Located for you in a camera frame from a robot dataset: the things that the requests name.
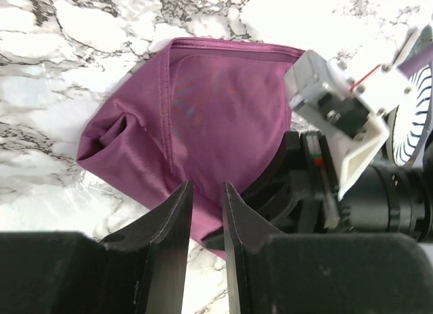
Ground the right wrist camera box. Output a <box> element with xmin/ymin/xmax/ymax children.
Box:
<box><xmin>283</xmin><ymin>50</ymin><xmax>389</xmax><ymax>198</ymax></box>

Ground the white blue striped plate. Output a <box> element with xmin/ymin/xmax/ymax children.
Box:
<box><xmin>387</xmin><ymin>64</ymin><xmax>432</xmax><ymax>166</ymax></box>

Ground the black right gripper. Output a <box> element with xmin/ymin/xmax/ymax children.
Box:
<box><xmin>223</xmin><ymin>131</ymin><xmax>342</xmax><ymax>234</ymax></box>

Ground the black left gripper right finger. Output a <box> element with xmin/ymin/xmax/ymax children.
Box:
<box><xmin>223</xmin><ymin>183</ymin><xmax>288</xmax><ymax>313</ymax></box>

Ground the purple cloth napkin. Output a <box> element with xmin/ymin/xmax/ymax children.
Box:
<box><xmin>76</xmin><ymin>37</ymin><xmax>302</xmax><ymax>243</ymax></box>

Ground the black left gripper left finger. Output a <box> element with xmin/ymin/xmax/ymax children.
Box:
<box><xmin>101</xmin><ymin>182</ymin><xmax>193</xmax><ymax>311</ymax></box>

